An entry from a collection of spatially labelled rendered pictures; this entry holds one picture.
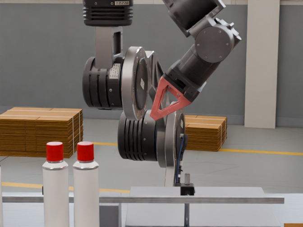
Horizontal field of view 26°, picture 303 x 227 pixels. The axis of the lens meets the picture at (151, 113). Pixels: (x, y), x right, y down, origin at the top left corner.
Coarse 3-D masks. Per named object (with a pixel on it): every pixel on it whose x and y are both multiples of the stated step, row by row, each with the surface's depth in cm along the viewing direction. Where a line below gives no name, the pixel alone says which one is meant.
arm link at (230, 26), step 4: (216, 20) 109; (220, 20) 109; (224, 24) 108; (228, 24) 110; (232, 24) 109; (232, 28) 109; (232, 32) 106; (236, 32) 110; (236, 36) 109; (236, 40) 109; (240, 40) 110; (236, 44) 110
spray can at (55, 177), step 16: (48, 144) 131; (48, 160) 131; (48, 176) 130; (64, 176) 131; (48, 192) 131; (64, 192) 132; (48, 208) 132; (64, 208) 132; (48, 224) 132; (64, 224) 133
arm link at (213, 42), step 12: (216, 0) 108; (168, 12) 111; (216, 12) 108; (204, 24) 101; (216, 24) 105; (204, 36) 101; (216, 36) 101; (228, 36) 101; (204, 48) 102; (216, 48) 101; (228, 48) 101; (204, 60) 102; (216, 60) 102
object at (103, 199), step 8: (8, 200) 137; (16, 200) 137; (24, 200) 137; (32, 200) 137; (40, 200) 137; (72, 200) 137; (104, 200) 137; (112, 200) 137; (120, 200) 137; (128, 200) 137; (136, 200) 137; (144, 200) 137; (152, 200) 137; (160, 200) 137; (168, 200) 137; (176, 200) 137; (184, 200) 137; (192, 200) 137; (200, 200) 137; (208, 200) 137; (216, 200) 137; (224, 200) 137; (232, 200) 137; (240, 200) 137; (248, 200) 137; (256, 200) 137; (264, 200) 137; (272, 200) 137; (280, 200) 137
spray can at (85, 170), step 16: (80, 144) 131; (80, 160) 131; (80, 176) 130; (96, 176) 132; (80, 192) 131; (96, 192) 132; (80, 208) 132; (96, 208) 133; (80, 224) 132; (96, 224) 133
